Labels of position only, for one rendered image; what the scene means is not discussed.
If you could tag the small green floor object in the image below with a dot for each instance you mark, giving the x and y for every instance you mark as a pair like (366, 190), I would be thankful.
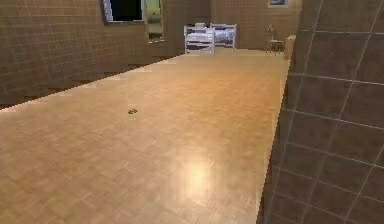
(132, 111)

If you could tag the framed wall picture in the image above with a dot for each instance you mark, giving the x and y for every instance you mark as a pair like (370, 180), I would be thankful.
(278, 2)

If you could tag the brown wooden chair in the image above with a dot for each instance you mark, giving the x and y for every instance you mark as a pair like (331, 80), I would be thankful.
(273, 40)

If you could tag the tan wooden cabinet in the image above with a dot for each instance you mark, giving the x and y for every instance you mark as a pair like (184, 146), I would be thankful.
(289, 46)

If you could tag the white slatted bed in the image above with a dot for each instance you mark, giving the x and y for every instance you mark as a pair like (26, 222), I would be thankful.
(208, 37)

